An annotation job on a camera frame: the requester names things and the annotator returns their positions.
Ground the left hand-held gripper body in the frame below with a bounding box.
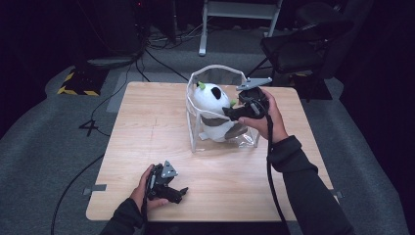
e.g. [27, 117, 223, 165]
[146, 160, 179, 201]

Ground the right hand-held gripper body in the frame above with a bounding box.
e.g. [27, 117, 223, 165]
[235, 76, 273, 120]

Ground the panda plush toy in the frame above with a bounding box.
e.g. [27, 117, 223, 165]
[192, 80, 250, 144]

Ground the clear plastic white-trimmed storage bag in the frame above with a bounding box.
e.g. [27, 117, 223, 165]
[185, 64, 262, 154]

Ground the person's left hand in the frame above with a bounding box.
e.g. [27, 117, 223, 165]
[129, 164, 170, 213]

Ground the person's right hand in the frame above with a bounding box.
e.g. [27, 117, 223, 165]
[237, 88, 290, 145]

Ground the grey tape strip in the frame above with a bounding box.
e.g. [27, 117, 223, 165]
[82, 183, 108, 197]

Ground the black chair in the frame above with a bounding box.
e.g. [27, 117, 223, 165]
[250, 1, 356, 101]

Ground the white metal stand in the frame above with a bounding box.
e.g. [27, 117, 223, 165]
[198, 0, 284, 58]

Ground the grey floor mat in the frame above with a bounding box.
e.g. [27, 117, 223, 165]
[105, 70, 188, 115]

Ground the black yellow striped base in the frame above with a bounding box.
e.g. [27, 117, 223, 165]
[57, 66, 110, 97]

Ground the round dark stand base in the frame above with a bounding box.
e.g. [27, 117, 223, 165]
[85, 55, 137, 71]

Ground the left hand-held gripper cable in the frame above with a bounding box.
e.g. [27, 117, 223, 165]
[140, 174, 157, 226]

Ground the hand-held gripper cable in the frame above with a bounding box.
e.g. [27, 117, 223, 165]
[140, 174, 157, 226]
[251, 99, 292, 235]

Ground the right hand-held gripper cable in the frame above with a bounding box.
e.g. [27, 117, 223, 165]
[251, 99, 292, 235]

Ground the thick black floor cable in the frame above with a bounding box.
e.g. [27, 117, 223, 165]
[50, 152, 106, 235]

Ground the tangle of floor cables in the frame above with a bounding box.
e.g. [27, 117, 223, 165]
[143, 19, 209, 52]

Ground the thin black floor cable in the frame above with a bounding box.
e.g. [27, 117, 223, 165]
[89, 63, 133, 137]

